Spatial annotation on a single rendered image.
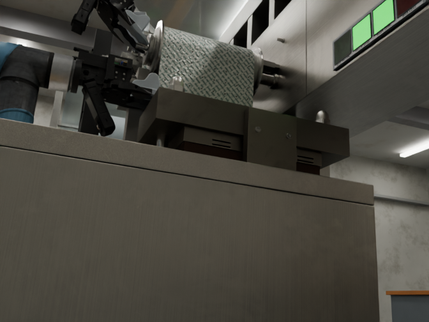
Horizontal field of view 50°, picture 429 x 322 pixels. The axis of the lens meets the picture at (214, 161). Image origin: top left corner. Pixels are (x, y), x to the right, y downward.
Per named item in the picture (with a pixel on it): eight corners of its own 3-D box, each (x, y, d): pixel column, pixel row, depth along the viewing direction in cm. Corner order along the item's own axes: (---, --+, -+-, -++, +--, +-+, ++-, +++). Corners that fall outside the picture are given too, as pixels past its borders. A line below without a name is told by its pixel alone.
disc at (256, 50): (236, 110, 124) (239, 62, 128) (237, 111, 124) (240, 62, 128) (261, 89, 110) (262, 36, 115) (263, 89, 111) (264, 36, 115)
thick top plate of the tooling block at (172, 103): (136, 145, 92) (139, 117, 94) (306, 175, 106) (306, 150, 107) (155, 117, 78) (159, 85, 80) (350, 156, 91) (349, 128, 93)
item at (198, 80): (152, 131, 99) (160, 57, 104) (249, 150, 107) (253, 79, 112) (152, 131, 98) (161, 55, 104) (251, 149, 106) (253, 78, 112)
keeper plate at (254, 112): (242, 166, 82) (244, 110, 85) (290, 175, 85) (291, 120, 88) (248, 163, 79) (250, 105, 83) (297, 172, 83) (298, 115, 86)
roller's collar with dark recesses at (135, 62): (117, 76, 136) (119, 57, 138) (136, 81, 138) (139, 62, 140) (120, 67, 130) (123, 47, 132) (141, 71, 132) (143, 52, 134)
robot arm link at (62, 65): (49, 79, 90) (47, 95, 97) (73, 84, 91) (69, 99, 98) (55, 45, 92) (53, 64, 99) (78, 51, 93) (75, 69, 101)
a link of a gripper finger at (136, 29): (163, 26, 106) (135, 0, 106) (145, 39, 103) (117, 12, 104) (161, 34, 108) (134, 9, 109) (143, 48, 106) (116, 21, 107)
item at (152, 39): (145, 36, 114) (151, 31, 106) (154, 38, 114) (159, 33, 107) (140, 66, 114) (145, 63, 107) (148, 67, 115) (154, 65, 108)
